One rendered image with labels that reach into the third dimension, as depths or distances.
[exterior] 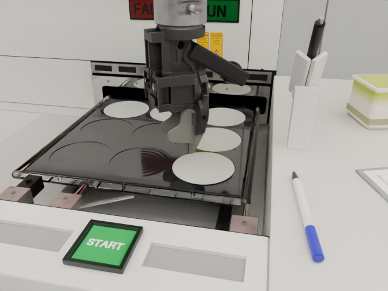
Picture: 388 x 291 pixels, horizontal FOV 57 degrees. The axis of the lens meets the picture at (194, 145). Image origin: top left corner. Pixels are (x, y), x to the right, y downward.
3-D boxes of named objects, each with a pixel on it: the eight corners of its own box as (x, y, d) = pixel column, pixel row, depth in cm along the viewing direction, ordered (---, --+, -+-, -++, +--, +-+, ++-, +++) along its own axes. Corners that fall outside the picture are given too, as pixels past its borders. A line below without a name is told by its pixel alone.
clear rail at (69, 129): (107, 99, 88) (107, 93, 88) (112, 99, 88) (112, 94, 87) (10, 179, 56) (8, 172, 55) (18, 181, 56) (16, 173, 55)
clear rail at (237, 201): (16, 175, 57) (14, 168, 57) (250, 204, 51) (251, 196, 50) (10, 179, 56) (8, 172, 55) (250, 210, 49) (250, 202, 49)
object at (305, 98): (282, 130, 54) (294, 42, 48) (309, 132, 54) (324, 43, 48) (283, 148, 49) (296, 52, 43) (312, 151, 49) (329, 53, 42)
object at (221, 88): (98, 108, 94) (93, 73, 90) (267, 122, 86) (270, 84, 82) (95, 111, 93) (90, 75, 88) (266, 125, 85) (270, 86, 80)
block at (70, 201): (63, 207, 51) (59, 190, 50) (85, 211, 51) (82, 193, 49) (30, 246, 44) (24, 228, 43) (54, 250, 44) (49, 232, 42)
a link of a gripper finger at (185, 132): (164, 158, 60) (162, 107, 56) (196, 151, 62) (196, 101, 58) (171, 167, 57) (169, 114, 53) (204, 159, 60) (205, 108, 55)
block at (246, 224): (231, 230, 47) (231, 212, 46) (256, 234, 46) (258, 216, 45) (223, 278, 40) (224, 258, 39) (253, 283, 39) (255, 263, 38)
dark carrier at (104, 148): (111, 99, 87) (111, 97, 86) (253, 109, 81) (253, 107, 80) (25, 173, 57) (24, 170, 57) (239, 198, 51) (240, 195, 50)
